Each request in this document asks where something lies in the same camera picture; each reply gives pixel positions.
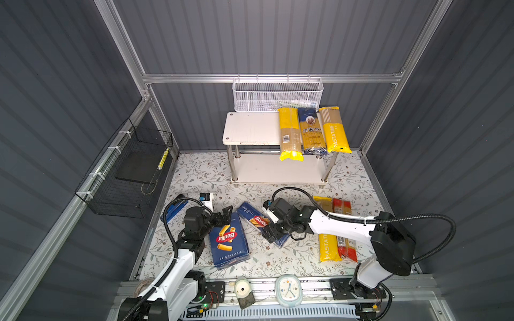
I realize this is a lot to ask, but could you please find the white two-tier shelf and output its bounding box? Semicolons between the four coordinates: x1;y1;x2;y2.
222;112;338;186

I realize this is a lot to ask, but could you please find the blue stapler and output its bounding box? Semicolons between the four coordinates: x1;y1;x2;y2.
160;197;189;223

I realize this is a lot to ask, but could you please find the yellow green marker pen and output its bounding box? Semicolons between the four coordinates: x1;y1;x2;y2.
157;147;169;171

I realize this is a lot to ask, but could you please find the black wire mesh basket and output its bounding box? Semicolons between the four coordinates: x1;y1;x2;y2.
76;120;174;219

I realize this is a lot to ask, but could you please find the blue Ankara spaghetti bag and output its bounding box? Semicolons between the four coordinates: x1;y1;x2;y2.
298;108;327;156

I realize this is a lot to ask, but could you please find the yellow Pastatime spaghetti bag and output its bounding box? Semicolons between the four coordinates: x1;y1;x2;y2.
319;106;352;154

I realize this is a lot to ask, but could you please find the aluminium mounting rail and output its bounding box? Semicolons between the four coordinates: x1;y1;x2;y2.
117;266;437;320

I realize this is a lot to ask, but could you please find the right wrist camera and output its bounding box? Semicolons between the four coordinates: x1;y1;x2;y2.
262;199;280;223

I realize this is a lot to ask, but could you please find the tape roll dispenser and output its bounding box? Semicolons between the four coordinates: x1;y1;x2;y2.
234;276;256;310

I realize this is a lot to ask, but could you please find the blue Barilla spaghetti box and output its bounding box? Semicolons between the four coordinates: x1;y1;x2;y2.
236;202;290;248

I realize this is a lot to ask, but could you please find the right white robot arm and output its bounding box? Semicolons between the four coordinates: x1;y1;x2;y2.
262;198;416;289

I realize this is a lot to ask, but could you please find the red spaghetti bag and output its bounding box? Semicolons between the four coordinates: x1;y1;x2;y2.
333;199;357;262

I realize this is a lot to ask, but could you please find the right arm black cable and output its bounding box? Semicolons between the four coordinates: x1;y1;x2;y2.
270;186;457;266

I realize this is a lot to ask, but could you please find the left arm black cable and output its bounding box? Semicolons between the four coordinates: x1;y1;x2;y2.
116;195;214;321

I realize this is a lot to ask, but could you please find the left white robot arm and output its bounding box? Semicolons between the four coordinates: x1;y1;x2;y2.
117;203;233;320

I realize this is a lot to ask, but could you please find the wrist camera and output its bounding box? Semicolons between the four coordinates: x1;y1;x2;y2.
199;193;214;213
262;199;280;223

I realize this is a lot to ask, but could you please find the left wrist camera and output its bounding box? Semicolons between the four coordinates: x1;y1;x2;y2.
199;193;214;213

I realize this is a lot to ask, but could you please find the yellow clear spaghetti bag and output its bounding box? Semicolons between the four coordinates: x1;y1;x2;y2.
278;107;304;161

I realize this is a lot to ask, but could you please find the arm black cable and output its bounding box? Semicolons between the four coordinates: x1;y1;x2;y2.
270;186;457;266
116;195;214;321

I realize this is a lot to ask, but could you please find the white analog clock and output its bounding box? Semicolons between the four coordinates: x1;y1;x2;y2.
275;274;303;308

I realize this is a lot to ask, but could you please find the blue Barilla rigatoni box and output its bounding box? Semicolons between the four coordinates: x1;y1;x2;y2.
209;213;250;270

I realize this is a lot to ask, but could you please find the white wire mesh basket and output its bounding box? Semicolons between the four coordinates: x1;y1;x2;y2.
232;78;324;112

